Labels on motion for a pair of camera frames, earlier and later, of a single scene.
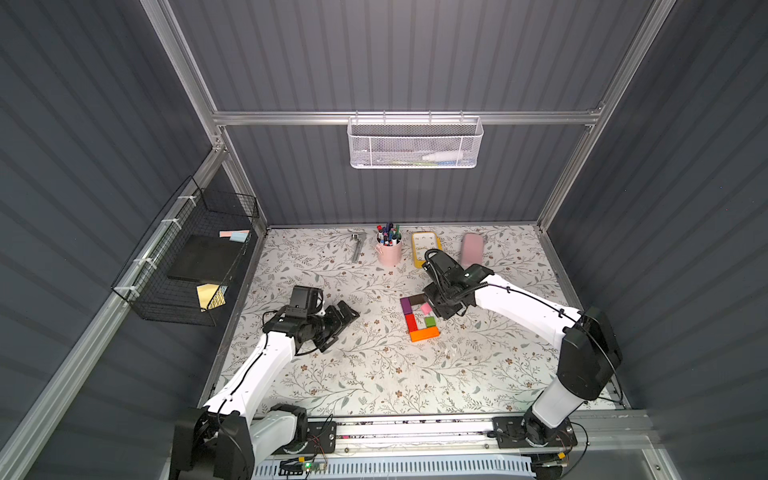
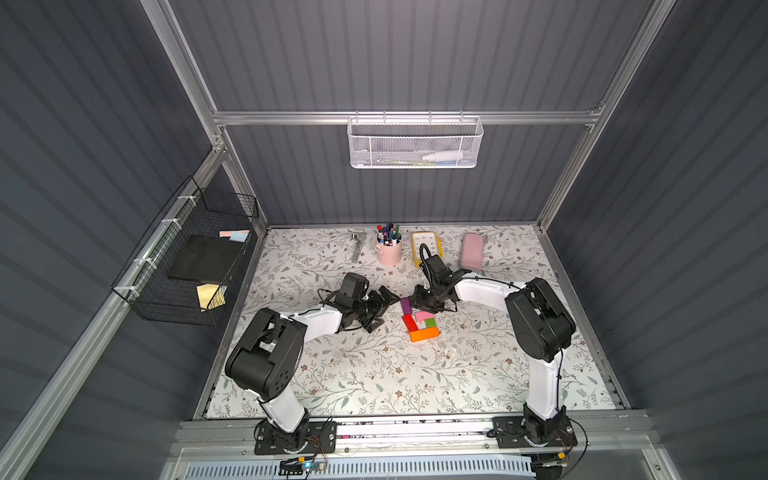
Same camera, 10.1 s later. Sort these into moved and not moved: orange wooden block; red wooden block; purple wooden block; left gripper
Moved: left gripper
Not moved: red wooden block; purple wooden block; orange wooden block
